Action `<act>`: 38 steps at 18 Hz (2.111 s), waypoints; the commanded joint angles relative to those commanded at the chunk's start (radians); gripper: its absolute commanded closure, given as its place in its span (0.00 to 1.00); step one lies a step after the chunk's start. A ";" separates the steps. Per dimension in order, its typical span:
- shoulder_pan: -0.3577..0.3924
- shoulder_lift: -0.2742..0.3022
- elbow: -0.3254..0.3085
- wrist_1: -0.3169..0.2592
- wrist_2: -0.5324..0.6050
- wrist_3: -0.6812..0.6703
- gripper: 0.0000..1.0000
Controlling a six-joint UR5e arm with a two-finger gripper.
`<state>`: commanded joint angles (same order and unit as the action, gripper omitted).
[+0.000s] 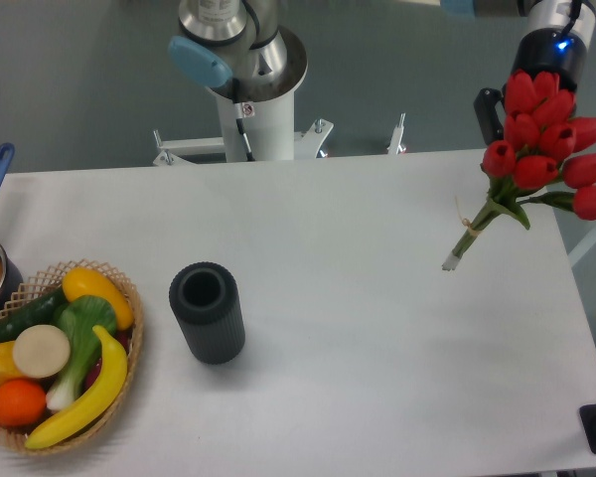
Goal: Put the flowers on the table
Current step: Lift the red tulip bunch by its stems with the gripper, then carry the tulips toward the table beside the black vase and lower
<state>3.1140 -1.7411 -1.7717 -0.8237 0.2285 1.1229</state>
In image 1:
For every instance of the red tulip bouquet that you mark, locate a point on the red tulip bouquet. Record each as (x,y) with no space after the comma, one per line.
(540,158)

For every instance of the orange fruit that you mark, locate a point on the orange fruit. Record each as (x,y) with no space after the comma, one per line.
(22,402)

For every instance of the woven wicker basket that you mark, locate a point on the woven wicker basket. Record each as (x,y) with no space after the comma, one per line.
(46,281)

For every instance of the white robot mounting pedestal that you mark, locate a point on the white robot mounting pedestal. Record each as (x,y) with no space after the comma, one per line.
(260,131)

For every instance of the yellow banana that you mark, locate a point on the yellow banana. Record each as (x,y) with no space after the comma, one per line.
(92,404)

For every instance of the beige round disc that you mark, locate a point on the beige round disc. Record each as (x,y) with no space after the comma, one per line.
(41,351)

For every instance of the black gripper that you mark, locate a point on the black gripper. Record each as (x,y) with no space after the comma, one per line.
(543,50)

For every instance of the green cucumber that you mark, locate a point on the green cucumber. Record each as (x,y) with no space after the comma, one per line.
(39,311)

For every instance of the green bok choy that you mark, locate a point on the green bok choy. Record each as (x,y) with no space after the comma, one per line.
(76,322)

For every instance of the silver robot arm with cable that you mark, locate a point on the silver robot arm with cable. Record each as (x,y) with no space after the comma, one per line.
(573,18)

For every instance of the dark grey ribbed vase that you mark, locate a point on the dark grey ribbed vase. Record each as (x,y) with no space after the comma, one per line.
(205,301)

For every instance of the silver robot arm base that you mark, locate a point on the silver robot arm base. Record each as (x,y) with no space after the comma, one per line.
(237,49)

